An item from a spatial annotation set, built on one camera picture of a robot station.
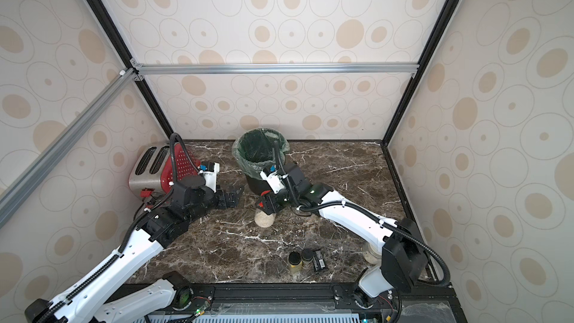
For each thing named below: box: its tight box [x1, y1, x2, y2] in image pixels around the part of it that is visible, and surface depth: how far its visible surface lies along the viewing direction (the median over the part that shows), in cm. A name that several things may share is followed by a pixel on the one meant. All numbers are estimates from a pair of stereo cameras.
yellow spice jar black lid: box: [288, 251, 303, 275], surface depth 75 cm
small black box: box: [313, 249, 326, 272], surface depth 82 cm
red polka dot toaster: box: [128, 142, 202, 201], surface depth 89 cm
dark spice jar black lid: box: [301, 248, 314, 270], surface depth 76 cm
